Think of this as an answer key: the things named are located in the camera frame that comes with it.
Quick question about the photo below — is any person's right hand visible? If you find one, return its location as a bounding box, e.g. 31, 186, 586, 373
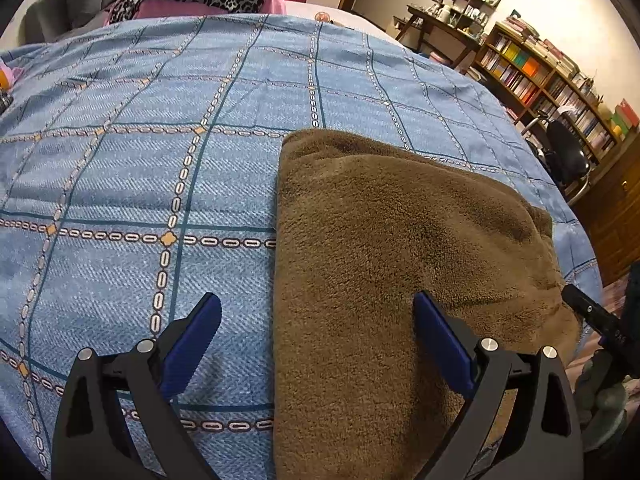
574, 350, 632, 453

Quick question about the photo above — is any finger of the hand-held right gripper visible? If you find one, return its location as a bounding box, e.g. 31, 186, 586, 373
561, 284, 628, 356

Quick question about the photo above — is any wooden desk with shelf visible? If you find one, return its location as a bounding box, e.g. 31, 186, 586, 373
394, 0, 503, 70

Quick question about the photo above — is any brown wooden cabinet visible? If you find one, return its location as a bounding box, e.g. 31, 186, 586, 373
570, 132, 640, 286

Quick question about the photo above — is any brown fleece towel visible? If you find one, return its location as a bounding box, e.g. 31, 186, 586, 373
272, 127, 583, 480

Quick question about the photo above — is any wooden bookshelf with books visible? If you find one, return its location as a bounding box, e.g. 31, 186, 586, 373
472, 10, 640, 161

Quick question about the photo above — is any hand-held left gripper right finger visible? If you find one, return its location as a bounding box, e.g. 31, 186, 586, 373
412, 290, 586, 480

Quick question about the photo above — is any black office chair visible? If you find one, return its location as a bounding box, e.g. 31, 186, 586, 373
520, 112, 595, 206

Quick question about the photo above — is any blue chain-patterned blanket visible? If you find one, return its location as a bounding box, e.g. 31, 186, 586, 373
0, 12, 603, 480

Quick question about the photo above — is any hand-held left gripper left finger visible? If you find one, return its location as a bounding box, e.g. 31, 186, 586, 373
51, 292, 223, 480

